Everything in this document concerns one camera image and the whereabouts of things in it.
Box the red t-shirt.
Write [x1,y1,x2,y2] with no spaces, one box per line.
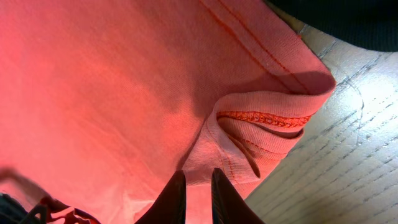
[1,0,336,223]

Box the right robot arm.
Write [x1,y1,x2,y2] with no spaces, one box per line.
[1,168,263,224]

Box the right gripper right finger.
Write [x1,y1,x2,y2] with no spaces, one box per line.
[211,168,264,224]

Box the black garment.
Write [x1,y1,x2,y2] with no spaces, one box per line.
[270,0,397,52]

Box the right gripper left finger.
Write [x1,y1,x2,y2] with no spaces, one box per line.
[136,170,187,224]

